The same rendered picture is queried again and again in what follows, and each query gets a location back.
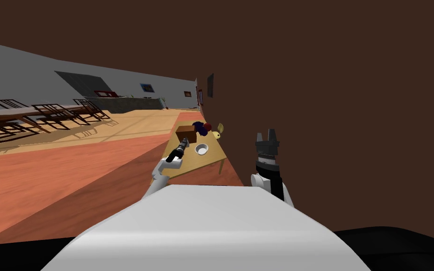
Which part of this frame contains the dark blue round object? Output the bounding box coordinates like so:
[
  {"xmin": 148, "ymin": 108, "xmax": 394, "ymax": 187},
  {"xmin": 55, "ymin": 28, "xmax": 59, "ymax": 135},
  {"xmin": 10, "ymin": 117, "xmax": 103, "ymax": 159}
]
[{"xmin": 192, "ymin": 120, "xmax": 209, "ymax": 137}]

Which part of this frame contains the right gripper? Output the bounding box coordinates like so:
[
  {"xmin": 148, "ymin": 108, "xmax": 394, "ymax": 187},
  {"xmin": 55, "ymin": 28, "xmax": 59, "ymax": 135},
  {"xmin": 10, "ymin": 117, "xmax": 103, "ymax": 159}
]
[{"xmin": 255, "ymin": 128, "xmax": 281, "ymax": 164}]

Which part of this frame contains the yellow chair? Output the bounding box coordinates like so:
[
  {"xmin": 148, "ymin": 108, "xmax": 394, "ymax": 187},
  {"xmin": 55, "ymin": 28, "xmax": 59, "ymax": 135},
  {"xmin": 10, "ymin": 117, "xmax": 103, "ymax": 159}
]
[{"xmin": 212, "ymin": 122, "xmax": 225, "ymax": 142}]

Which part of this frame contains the light wooden table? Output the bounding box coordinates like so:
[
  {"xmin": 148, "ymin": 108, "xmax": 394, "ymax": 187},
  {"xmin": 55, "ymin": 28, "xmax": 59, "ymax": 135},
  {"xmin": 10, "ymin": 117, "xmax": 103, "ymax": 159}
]
[{"xmin": 151, "ymin": 120, "xmax": 229, "ymax": 185}]

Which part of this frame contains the brown wooden box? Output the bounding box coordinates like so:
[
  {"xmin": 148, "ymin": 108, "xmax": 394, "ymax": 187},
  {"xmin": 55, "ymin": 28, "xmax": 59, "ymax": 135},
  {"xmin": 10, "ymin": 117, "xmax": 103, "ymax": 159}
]
[{"xmin": 175, "ymin": 125, "xmax": 197, "ymax": 144}]

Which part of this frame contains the dark wall panel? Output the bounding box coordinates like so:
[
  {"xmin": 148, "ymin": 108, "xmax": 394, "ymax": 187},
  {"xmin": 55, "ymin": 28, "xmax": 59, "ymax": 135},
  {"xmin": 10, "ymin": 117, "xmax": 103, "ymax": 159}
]
[{"xmin": 54, "ymin": 70, "xmax": 119, "ymax": 98}]

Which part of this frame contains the dark grey counter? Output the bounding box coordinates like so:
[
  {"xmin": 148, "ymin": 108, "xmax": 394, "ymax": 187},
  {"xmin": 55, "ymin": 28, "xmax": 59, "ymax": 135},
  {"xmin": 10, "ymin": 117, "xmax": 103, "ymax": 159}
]
[{"xmin": 84, "ymin": 96, "xmax": 165, "ymax": 114}]

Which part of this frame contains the dark frame chair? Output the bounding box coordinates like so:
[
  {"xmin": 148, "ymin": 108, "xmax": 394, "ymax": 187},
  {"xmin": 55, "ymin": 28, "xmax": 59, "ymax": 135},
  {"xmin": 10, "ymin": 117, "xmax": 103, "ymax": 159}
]
[
  {"xmin": 0, "ymin": 98, "xmax": 29, "ymax": 110},
  {"xmin": 72, "ymin": 98, "xmax": 111, "ymax": 122},
  {"xmin": 0, "ymin": 120, "xmax": 40, "ymax": 144},
  {"xmin": 32, "ymin": 103, "xmax": 91, "ymax": 131}
]

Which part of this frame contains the long brown dining table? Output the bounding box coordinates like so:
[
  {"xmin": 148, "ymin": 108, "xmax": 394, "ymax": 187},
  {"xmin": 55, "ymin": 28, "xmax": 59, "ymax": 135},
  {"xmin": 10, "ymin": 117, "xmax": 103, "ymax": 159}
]
[{"xmin": 0, "ymin": 104, "xmax": 91, "ymax": 138}]

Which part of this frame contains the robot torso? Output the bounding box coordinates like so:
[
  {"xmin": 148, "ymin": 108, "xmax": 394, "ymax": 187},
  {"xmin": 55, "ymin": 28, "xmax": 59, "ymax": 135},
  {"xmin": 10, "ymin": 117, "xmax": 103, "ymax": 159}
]
[{"xmin": 40, "ymin": 184, "xmax": 373, "ymax": 271}]

